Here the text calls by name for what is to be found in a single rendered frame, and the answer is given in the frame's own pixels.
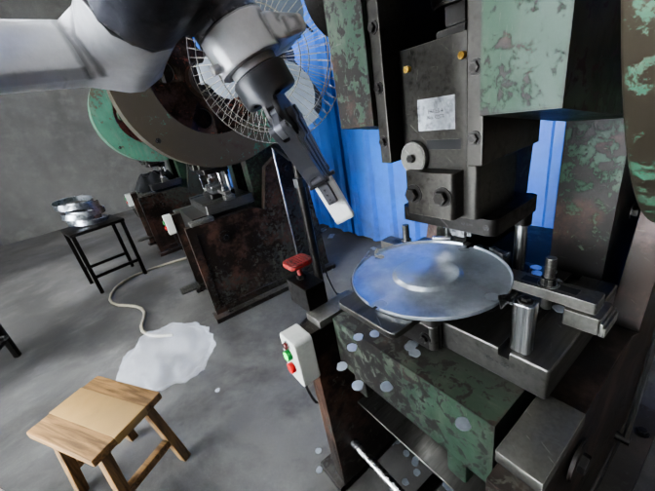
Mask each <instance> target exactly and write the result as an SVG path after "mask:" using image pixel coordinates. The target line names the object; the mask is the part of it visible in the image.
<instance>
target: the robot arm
mask: <svg viewBox="0 0 655 491"><path fill-rule="evenodd" d="M305 30H306V23H305V21H304V19H303V17H302V15H301V14H300V13H283V12H269V11H262V10H261V9H260V8H259V6H258V5H257V4H256V3H255V2H254V1H253V0H72V4H71V6H70V7H69V8H68V9H67V10H66V11H65V12H64V14H63V15H62V16H61V17H60V18H59V19H0V94H15V93H27V92H39V91H49V90H61V89H72V88H84V87H90V88H97V89H104V90H110V91H117V92H124V93H139V92H145V91H146V90H147V89H149V88H150V87H151V86H152V85H153V84H155V83H156V82H157V81H158V80H159V79H161V78H162V76H163V73H164V70H165V67H166V64H167V62H168V60H169V57H170V55H171V53H172V51H173V48H174V46H175V44H176V43H177V42H178V41H179V40H180V39H181V38H182V37H194V38H195V40H196V41H197V43H198V45H199V47H200V49H201V50H202V51H204V52H205V54H206V56H207V58H208V59H209V61H210V62H211V64H212V66H210V72H211V74H212V75H213V76H216V75H219V76H220V78H221V79H222V81H223V82H224V83H232V82H235V83H236V85H235V92H236V93H237V95H238V97H239V98H240V100H241V101H242V103H243V104H244V105H245V107H246V108H247V110H248V111H249V112H255V111H257V110H259V109H261V108H263V111H264V113H265V115H266V117H267V119H268V121H267V123H268V125H269V127H270V128H271V129H269V130H268V131H269V134H270V135H271V136H272V137H273V138H274V139H275V141H276V142H277V143H278V144H279V145H280V146H281V148H282V149H283V150H284V152H285V153H286V154H287V156H288V157H289V159H290V160H291V162H292V163H293V164H294V166H295V167H296V169H297V170H298V171H299V173H300V174H301V176H302V177H303V178H304V180H305V181H306V182H307V184H308V186H309V190H310V191H312V190H314V189H316V191H317V193H318V194H319V196H320V198H321V199H322V201H323V202H324V204H325V206H326V207H327V209H328V211H329V213H330V214H331V216H332V217H333V219H334V221H335V222H336V224H340V223H342V222H344V221H346V220H348V219H350V218H352V217H353V216H354V212H353V211H352V209H351V207H350V205H349V204H348V202H347V200H346V199H345V197H344V195H343V194H342V192H341V190H340V188H339V187H338V185H337V183H336V182H335V180H334V178H333V177H332V175H333V174H335V171H334V170H331V171H329V165H328V163H327V162H326V160H325V158H324V156H323V154H322V152H321V150H320V148H319V146H318V145H317V143H316V141H315V139H314V137H313V135H312V134H311V132H310V130H309V128H308V127H307V124H306V122H305V120H304V118H303V114H302V113H301V112H300V111H299V109H298V107H297V106H296V104H294V105H292V104H291V103H290V102H289V100H288V98H287V97H286V95H285V93H286V92H287V91H288V90H289V89H291V88H292V87H293V85H294V78H293V76H292V75H291V73H290V71H289V69H288V67H287V65H286V63H285V61H284V60H283V58H282V57H278V56H279V55H281V54H283V53H284V52H286V51H287V50H288V49H289V48H290V47H291V46H292V45H293V43H294V42H295V41H296V40H297V39H298V38H299V37H300V36H301V34H302V33H303V32H304V31H305Z"/></svg>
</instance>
